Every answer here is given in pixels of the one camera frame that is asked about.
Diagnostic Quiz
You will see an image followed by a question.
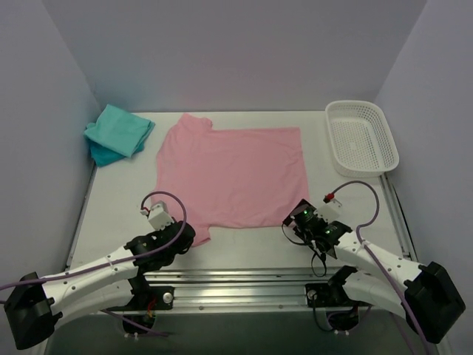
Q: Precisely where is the pink t-shirt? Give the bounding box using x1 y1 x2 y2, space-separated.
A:
155 114 309 246

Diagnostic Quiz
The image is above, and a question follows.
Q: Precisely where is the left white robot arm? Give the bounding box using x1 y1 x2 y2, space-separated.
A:
1 221 196 350

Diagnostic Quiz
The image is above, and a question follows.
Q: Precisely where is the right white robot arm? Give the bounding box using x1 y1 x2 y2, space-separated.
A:
282 200 466 344

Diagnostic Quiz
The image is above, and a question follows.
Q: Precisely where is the white perforated plastic basket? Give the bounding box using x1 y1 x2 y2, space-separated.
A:
325 100 399 178

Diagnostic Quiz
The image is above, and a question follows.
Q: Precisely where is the teal folded t-shirt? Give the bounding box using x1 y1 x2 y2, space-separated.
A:
84 104 155 167

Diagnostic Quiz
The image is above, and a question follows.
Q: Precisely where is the black thin wire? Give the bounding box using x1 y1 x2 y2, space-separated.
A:
282 223 330 277

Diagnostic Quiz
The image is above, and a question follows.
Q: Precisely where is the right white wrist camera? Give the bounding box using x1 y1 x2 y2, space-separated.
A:
318 192 342 223

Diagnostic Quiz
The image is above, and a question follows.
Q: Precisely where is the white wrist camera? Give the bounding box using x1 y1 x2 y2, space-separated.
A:
140 201 174 231
318 192 342 223

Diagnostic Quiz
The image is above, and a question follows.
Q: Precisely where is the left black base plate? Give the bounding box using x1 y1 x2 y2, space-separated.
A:
120 285 174 311

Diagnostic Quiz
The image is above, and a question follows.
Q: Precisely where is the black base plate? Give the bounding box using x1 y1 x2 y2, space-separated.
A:
120 285 174 311
304 283 356 308

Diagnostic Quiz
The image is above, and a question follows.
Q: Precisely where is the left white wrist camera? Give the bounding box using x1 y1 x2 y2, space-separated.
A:
140 201 174 231

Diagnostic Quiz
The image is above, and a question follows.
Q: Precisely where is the aluminium rail frame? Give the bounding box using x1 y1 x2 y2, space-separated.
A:
31 173 422 355

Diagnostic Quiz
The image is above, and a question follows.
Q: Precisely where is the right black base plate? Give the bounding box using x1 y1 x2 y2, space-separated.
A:
304 283 356 308

